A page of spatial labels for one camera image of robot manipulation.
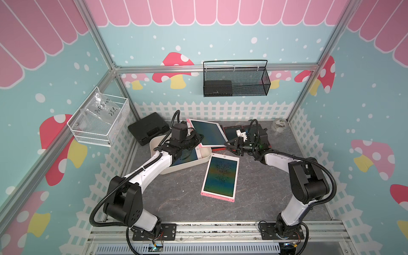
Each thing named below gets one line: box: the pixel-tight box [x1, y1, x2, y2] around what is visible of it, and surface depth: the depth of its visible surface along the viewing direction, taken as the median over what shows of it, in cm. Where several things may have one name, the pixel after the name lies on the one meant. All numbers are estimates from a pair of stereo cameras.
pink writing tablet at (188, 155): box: [170, 142, 203, 167], surface depth 102 cm
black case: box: [128, 112, 170, 147], surface depth 112 cm
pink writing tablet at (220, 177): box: [200, 153, 240, 203], surface depth 94 cm
